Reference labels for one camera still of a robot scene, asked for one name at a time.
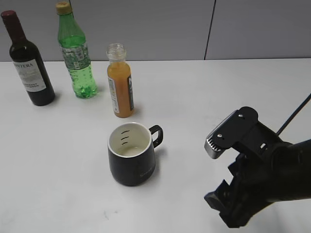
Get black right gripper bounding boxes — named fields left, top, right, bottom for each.
left=204, top=121, right=295, bottom=228

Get black mug white interior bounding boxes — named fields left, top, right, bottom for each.
left=107, top=122, right=164, bottom=186

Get orange juice bottle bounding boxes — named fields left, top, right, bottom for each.
left=106, top=43, right=134, bottom=118

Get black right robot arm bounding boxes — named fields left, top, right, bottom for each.
left=204, top=122, right=311, bottom=228

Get green plastic soda bottle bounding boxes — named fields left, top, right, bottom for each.
left=55, top=1, right=97, bottom=99

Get dark red wine bottle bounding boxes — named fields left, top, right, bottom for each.
left=1, top=10, right=55, bottom=106

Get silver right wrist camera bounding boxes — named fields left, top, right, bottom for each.
left=204, top=106, right=258, bottom=159

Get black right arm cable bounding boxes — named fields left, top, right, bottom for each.
left=276, top=92, right=311, bottom=135

